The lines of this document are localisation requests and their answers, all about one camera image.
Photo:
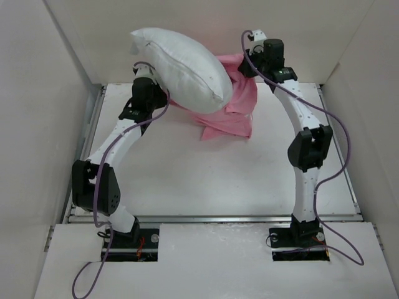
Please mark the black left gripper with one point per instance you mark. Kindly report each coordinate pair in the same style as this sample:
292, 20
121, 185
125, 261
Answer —
156, 88

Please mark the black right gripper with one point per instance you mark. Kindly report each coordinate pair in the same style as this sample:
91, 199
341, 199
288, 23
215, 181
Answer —
245, 68

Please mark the white pillow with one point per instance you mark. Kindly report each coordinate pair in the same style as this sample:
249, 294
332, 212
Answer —
195, 78

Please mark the pink satin pillowcase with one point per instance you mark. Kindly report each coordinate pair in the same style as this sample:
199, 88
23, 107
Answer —
236, 117

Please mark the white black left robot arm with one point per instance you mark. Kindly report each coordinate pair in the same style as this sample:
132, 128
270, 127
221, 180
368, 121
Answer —
94, 183

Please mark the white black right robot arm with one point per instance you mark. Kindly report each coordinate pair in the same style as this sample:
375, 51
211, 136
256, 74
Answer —
308, 149

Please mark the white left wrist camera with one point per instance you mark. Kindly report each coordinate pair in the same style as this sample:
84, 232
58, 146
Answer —
144, 70

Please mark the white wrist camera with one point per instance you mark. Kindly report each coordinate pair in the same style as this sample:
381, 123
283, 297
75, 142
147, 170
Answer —
144, 70
257, 38

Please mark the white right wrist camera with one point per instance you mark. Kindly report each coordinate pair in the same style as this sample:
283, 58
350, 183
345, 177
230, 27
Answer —
257, 38

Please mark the aluminium front table rail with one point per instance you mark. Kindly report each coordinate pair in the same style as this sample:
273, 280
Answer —
239, 219

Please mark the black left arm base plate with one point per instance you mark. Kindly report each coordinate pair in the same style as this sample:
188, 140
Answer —
125, 249

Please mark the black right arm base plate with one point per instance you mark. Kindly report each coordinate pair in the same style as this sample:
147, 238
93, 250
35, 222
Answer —
288, 248

